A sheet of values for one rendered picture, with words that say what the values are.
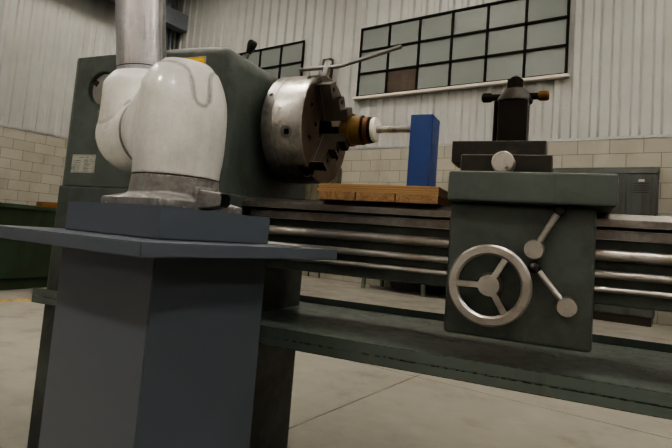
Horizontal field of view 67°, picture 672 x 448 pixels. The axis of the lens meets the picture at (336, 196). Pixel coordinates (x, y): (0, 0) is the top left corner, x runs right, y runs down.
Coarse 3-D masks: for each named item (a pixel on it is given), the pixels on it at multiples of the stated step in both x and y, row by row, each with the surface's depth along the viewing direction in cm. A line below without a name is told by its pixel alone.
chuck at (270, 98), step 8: (280, 80) 143; (272, 88) 140; (272, 96) 138; (264, 104) 138; (272, 104) 137; (264, 112) 137; (272, 112) 136; (264, 120) 137; (264, 128) 137; (264, 136) 137; (264, 144) 138; (272, 144) 137; (264, 152) 139; (272, 152) 138; (272, 160) 140; (272, 168) 142; (280, 176) 145
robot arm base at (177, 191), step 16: (144, 176) 85; (160, 176) 84; (176, 176) 85; (128, 192) 87; (144, 192) 84; (160, 192) 84; (176, 192) 84; (192, 192) 86; (208, 192) 85; (192, 208) 84; (208, 208) 86; (224, 208) 91; (240, 208) 93
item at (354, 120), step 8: (352, 120) 140; (360, 120) 140; (368, 120) 138; (344, 128) 141; (352, 128) 139; (360, 128) 139; (368, 128) 138; (352, 136) 140; (360, 136) 140; (368, 136) 138; (352, 144) 142; (360, 144) 142
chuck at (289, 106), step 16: (288, 80) 142; (304, 80) 139; (288, 96) 136; (304, 96) 134; (288, 112) 134; (304, 112) 134; (320, 112) 143; (272, 128) 136; (304, 128) 134; (320, 128) 152; (288, 144) 135; (304, 144) 135; (288, 160) 138; (304, 160) 136; (336, 160) 155; (288, 176) 143; (304, 176) 141; (320, 176) 144
